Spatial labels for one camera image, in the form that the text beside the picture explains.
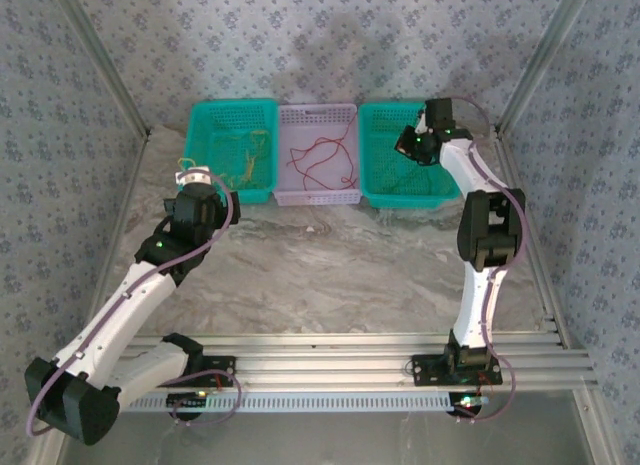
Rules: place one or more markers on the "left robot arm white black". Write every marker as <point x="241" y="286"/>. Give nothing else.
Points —
<point x="120" y="310"/>

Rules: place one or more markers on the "teal plastic basket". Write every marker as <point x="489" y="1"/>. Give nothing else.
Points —
<point x="385" y="160"/>
<point x="220" y="125"/>

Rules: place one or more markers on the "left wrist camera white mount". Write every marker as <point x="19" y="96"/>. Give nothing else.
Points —
<point x="195" y="176"/>

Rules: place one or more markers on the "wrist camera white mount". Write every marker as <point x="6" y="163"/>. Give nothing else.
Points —
<point x="195" y="176"/>
<point x="422" y="122"/>

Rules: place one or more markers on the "marble pattern table sheet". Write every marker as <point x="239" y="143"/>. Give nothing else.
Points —
<point x="325" y="275"/>

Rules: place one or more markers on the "lilac plastic basket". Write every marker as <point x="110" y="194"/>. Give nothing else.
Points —
<point x="320" y="127"/>

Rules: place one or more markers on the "aluminium side rail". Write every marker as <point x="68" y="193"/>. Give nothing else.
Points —
<point x="129" y="190"/>
<point x="510" y="160"/>

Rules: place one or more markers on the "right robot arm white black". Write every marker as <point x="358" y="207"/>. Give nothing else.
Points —
<point x="475" y="305"/>

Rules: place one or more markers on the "black controller board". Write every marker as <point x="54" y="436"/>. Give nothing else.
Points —
<point x="185" y="401"/>
<point x="465" y="404"/>

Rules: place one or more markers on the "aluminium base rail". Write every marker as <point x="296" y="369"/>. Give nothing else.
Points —
<point x="325" y="365"/>

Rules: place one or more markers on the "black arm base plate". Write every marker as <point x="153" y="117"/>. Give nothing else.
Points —
<point x="425" y="370"/>
<point x="225" y="367"/>

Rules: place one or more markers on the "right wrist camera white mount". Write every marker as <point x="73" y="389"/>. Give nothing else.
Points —
<point x="422" y="122"/>

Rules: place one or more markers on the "aluminium frame post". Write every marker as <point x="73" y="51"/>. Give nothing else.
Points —
<point x="103" y="60"/>
<point x="541" y="60"/>

